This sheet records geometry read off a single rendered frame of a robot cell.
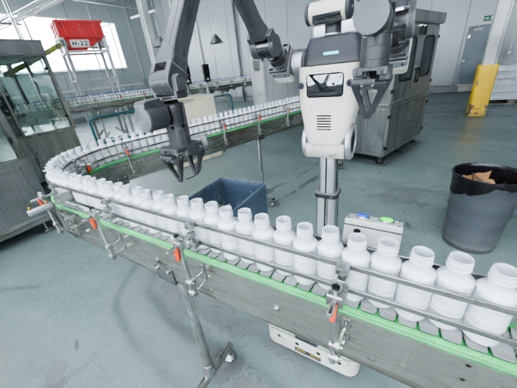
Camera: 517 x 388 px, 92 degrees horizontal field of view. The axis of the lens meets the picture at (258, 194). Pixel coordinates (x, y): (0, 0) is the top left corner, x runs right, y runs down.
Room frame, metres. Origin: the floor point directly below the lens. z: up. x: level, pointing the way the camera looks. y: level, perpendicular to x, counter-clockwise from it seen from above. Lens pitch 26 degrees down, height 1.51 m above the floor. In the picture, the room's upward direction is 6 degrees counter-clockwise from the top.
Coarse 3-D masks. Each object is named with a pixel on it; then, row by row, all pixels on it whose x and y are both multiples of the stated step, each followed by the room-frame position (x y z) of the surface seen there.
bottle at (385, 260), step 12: (384, 240) 0.42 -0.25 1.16; (396, 240) 0.41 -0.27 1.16; (384, 252) 0.39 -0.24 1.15; (396, 252) 0.39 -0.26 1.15; (372, 264) 0.40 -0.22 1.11; (384, 264) 0.39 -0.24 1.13; (396, 264) 0.38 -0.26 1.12; (372, 276) 0.40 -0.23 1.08; (396, 276) 0.38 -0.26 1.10; (372, 288) 0.39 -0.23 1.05; (384, 288) 0.38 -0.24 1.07; (396, 288) 0.38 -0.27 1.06; (372, 300) 0.39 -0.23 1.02
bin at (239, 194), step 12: (216, 180) 1.38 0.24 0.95; (228, 180) 1.38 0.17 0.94; (240, 180) 1.34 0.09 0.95; (204, 192) 1.28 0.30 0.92; (216, 192) 1.36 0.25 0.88; (228, 192) 1.39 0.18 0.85; (240, 192) 1.34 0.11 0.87; (252, 192) 1.30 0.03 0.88; (264, 192) 1.23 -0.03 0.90; (204, 204) 1.08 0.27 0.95; (240, 204) 1.04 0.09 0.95; (252, 204) 1.13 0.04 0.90; (264, 204) 1.22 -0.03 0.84; (252, 216) 1.12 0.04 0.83
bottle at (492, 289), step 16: (496, 272) 0.30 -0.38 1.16; (512, 272) 0.30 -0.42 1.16; (480, 288) 0.31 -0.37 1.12; (496, 288) 0.29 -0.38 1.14; (512, 288) 0.28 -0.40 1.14; (512, 304) 0.27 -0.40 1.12; (464, 320) 0.31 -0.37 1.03; (480, 320) 0.29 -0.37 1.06; (496, 320) 0.28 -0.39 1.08; (480, 336) 0.28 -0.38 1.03
